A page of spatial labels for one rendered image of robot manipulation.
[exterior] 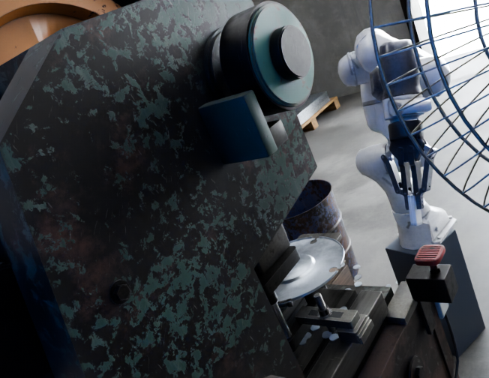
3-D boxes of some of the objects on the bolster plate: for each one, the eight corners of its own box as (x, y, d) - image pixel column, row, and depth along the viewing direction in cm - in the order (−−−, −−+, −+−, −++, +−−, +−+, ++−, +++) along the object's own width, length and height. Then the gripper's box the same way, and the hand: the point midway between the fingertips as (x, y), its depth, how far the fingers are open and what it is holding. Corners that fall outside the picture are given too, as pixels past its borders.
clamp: (311, 319, 123) (295, 285, 120) (373, 325, 112) (359, 288, 109) (299, 336, 119) (283, 301, 116) (363, 344, 108) (347, 306, 105)
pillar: (286, 331, 118) (262, 283, 113) (293, 332, 116) (270, 283, 112) (280, 338, 116) (257, 289, 112) (289, 339, 115) (265, 289, 110)
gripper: (439, 115, 113) (451, 221, 114) (385, 125, 122) (397, 223, 123) (425, 115, 108) (438, 226, 108) (370, 125, 117) (382, 228, 117)
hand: (415, 209), depth 115 cm, fingers closed
